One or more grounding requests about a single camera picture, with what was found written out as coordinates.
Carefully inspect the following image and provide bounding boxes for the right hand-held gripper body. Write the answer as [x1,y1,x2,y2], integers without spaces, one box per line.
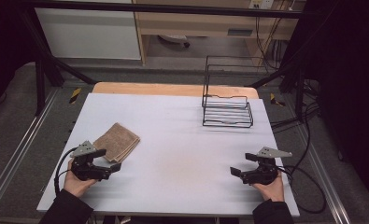
[239,146,293,187]

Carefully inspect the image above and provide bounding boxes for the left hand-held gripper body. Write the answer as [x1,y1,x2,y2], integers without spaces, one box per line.
[69,140,112,182]

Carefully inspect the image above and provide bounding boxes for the brown towel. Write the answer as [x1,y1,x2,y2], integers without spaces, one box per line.
[92,121,141,164]

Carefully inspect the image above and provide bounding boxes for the black wire rack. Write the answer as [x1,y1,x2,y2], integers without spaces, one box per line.
[201,55,255,129]

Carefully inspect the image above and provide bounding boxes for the person's left hand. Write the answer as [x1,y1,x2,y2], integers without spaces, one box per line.
[63,159,98,199]

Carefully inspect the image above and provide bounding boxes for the person's right hand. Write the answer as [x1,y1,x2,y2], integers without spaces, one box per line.
[251,170,286,203]

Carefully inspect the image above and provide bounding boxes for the white table mat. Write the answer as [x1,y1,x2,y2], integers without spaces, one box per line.
[36,92,301,218]

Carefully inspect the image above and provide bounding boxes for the black metal stand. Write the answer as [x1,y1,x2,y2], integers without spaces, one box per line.
[248,62,308,123]
[18,8,98,117]

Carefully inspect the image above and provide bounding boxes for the white cabinet panel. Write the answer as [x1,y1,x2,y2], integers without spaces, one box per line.
[35,7,142,61]

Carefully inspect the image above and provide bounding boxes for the black curtain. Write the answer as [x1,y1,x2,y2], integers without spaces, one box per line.
[0,0,44,114]
[280,0,369,204]

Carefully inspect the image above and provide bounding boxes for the office chair base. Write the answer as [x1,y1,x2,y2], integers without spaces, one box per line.
[157,34,192,49]

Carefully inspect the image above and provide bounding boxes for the light wooden desk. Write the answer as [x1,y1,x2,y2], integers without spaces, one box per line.
[132,0,307,67]

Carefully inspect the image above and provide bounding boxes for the left hand-held gripper cable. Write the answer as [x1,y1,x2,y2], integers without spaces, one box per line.
[53,147,79,196]

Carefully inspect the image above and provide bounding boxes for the hand-held gripper cable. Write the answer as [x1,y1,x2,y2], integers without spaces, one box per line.
[53,147,79,196]
[277,164,327,215]

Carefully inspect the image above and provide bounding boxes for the black floor cables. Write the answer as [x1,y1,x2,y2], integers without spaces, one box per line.
[270,102,322,133]

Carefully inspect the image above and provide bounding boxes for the right hand-held gripper cable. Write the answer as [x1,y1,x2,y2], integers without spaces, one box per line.
[277,164,327,215]

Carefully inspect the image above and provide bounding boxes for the aluminium floor rail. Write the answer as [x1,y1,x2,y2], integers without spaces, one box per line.
[284,92,352,224]
[0,88,61,213]

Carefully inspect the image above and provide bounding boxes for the hanging desk cables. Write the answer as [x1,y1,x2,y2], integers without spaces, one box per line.
[254,15,287,72]

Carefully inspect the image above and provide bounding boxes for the white wall power outlet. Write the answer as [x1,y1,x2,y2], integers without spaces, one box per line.
[248,0,276,10]

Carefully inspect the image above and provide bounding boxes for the black horizontal frame bar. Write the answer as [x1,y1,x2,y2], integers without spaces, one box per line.
[17,1,311,20]

